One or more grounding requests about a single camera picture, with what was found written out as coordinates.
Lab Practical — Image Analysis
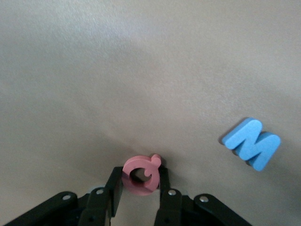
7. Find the pink foam letter Q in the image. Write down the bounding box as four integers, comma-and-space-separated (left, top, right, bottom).
121, 153, 162, 196

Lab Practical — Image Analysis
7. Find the blue foam letter M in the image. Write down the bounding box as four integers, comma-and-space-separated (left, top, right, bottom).
221, 117, 282, 172

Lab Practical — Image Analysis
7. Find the brown table cover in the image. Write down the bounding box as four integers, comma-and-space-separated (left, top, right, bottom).
0, 0, 301, 226

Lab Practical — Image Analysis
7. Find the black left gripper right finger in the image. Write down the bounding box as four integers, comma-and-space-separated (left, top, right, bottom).
154, 167, 253, 226

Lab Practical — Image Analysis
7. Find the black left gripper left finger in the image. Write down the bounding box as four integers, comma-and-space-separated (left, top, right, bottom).
0, 166, 124, 226

